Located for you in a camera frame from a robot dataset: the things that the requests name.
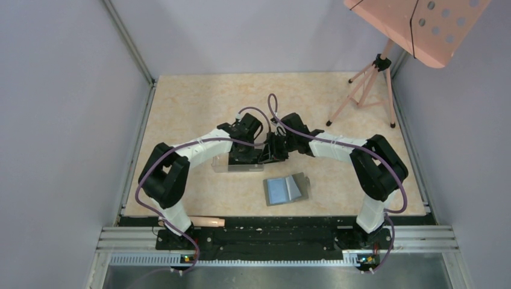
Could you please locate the grey card holder wallet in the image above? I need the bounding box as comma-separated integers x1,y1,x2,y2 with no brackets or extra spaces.
263,172,311,207

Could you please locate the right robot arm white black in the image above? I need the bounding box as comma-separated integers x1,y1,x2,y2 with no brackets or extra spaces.
271,113,409,248

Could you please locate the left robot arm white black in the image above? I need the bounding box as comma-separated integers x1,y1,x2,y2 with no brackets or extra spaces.
135,113,263,249

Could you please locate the pink music stand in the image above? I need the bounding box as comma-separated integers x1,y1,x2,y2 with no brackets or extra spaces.
326,0,490,128

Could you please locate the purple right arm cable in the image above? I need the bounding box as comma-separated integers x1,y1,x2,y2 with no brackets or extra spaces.
267,93,409,274

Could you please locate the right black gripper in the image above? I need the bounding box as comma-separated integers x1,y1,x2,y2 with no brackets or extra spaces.
259,132,297,164

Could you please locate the clear plastic card box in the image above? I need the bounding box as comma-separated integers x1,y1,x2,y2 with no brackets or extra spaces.
211,154,265,173

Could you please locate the beige cylindrical handle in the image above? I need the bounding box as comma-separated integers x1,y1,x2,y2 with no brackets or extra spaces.
189,216,225,228

